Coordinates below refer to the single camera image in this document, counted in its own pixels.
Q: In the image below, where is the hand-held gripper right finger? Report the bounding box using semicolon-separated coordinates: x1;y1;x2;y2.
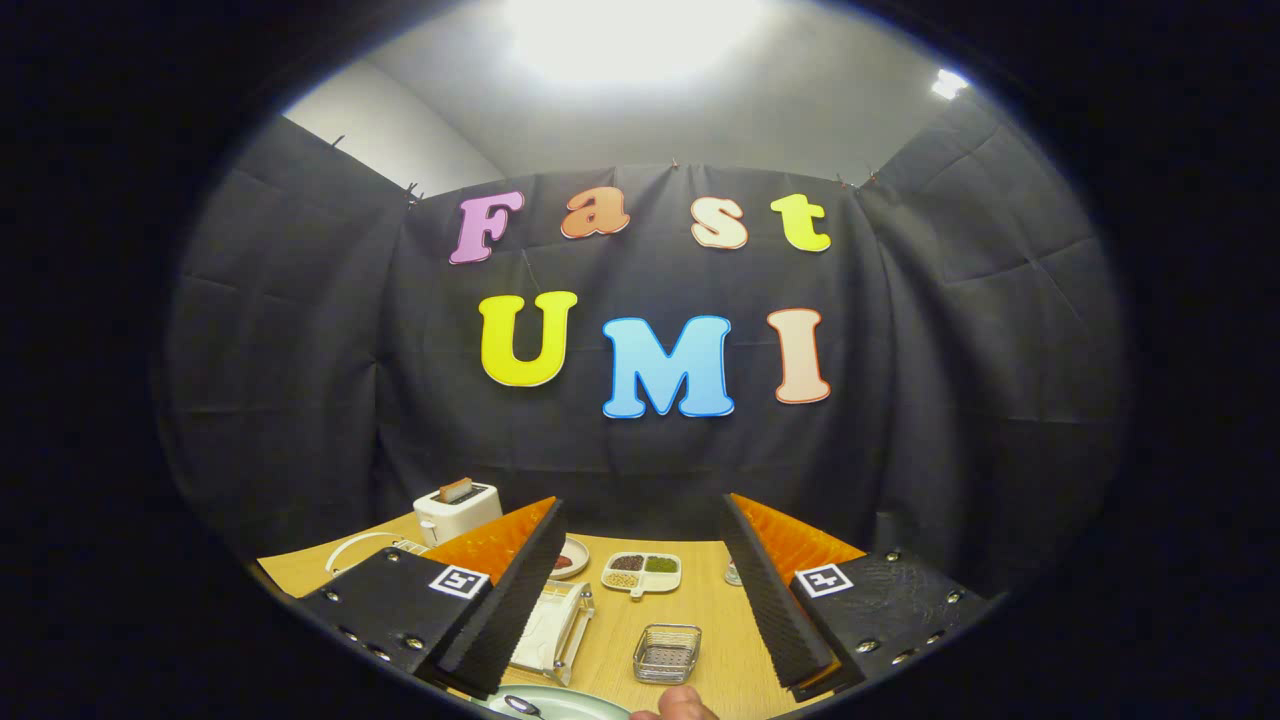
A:
720;493;991;703

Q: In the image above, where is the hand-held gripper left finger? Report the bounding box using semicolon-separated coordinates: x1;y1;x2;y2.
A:
285;497;567;701

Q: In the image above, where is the white wire dish rack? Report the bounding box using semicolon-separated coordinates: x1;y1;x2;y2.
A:
325;532;596;687

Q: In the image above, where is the pale green plate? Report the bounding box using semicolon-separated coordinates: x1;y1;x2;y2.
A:
470;684;636;720

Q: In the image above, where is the metal wire basket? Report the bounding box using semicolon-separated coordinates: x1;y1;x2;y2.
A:
633;624;703;685

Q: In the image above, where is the beige round plate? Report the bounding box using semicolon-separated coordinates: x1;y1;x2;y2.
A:
547;537;591;581

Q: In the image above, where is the white divided dish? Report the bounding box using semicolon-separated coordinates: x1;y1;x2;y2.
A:
601;551;683;600

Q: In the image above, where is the white drain tray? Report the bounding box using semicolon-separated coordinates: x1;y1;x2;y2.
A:
510;583;581;673

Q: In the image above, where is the white toaster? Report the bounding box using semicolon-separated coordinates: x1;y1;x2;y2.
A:
413;483;503;548

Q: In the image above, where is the black backdrop cloth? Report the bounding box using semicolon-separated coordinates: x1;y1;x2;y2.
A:
155;90;1131;601

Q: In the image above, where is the large ceiling light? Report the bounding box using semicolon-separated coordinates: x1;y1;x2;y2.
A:
500;0;771;86

